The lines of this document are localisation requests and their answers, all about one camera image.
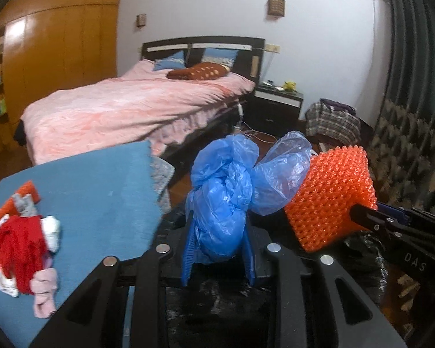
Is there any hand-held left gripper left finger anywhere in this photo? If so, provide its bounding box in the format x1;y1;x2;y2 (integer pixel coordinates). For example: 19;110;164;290
29;221;204;348

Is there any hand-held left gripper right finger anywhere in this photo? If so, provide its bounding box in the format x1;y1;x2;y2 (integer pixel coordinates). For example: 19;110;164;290
243;225;408;348

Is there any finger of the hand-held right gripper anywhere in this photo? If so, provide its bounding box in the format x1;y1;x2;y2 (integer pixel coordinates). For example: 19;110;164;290
350;204;435;243
378;204;435;233

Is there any black trash bag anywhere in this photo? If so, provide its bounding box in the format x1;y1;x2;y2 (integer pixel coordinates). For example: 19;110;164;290
156;203;390;348

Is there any blue plastic bag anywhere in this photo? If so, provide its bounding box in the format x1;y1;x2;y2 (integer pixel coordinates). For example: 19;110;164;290
186;130;314;265

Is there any red bag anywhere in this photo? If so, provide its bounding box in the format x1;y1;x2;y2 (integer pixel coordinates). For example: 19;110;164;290
0;215;49;294

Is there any brown patterned cloth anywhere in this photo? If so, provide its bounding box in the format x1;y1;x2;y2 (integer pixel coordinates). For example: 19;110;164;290
368;98;435;211

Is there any plaid bag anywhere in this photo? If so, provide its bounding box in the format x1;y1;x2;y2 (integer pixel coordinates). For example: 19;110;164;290
305;99;362;144

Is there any blue tablecloth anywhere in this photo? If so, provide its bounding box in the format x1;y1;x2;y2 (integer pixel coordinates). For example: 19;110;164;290
0;141;164;334

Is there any white crumpled cloth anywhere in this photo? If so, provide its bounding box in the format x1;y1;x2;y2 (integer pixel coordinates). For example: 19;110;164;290
41;215;61;252

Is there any dark nightstand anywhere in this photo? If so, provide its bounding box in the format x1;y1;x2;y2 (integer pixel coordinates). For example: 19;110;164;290
244;81;304;131

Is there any pink cloth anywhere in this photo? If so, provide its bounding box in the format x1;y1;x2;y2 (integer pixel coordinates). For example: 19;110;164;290
30;268;59;318

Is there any bed with pink blanket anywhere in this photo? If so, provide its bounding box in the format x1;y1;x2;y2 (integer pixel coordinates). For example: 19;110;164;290
21;60;256;165

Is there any grey cloth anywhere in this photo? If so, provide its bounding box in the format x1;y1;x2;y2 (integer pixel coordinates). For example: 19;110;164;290
12;192;37;216

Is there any dark green curtain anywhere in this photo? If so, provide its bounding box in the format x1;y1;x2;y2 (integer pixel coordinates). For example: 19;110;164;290
382;0;435;117

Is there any brown dotted pillow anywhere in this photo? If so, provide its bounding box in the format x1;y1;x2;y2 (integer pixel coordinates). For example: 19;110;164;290
167;62;230;80

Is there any blue pillow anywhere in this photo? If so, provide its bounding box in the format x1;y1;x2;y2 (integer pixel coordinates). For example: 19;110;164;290
202;48;239;69
154;50;186;72

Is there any dark wooden bed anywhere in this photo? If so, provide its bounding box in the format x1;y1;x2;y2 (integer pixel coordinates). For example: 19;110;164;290
141;36;267;180

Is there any wooden wardrobe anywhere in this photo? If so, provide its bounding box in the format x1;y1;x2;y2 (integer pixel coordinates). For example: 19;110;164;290
0;0;122;160

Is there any white floor cable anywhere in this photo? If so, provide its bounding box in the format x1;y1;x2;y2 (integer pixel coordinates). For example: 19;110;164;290
239;123;278;144

